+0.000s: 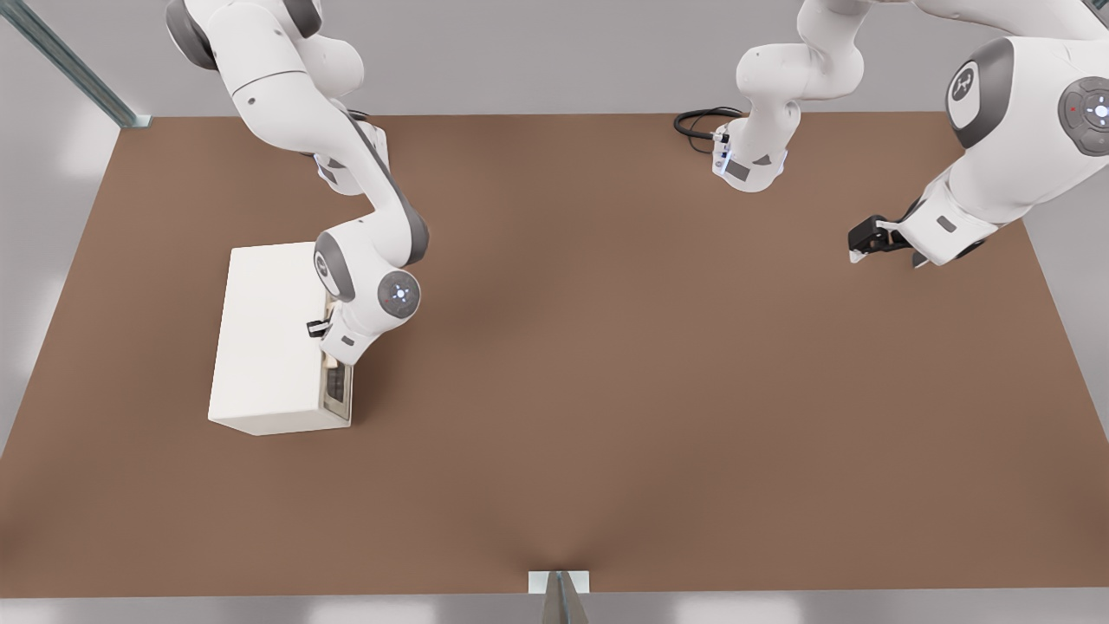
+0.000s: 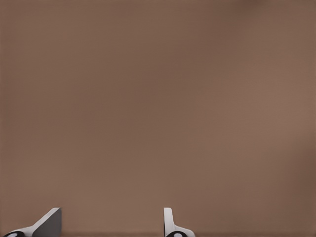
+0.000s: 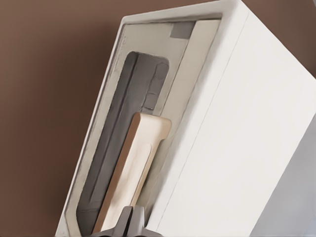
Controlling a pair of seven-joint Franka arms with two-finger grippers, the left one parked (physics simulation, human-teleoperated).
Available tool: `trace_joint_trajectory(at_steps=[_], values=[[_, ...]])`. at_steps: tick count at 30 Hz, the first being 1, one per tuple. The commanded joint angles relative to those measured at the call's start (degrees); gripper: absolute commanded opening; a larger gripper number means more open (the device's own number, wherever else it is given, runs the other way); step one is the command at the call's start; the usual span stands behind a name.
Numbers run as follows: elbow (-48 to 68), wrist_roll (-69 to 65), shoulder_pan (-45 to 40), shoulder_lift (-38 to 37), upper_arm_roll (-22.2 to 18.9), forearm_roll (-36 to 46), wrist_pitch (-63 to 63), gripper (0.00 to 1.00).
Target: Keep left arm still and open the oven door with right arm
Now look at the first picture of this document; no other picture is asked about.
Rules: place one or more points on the white oven body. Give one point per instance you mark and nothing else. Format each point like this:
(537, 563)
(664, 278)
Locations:
(269, 338)

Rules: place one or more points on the silver frame post with foot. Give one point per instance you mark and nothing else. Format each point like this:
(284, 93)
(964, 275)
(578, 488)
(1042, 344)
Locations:
(560, 594)

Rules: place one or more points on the slanted silver frame post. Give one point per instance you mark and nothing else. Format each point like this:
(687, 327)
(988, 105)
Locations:
(69, 61)

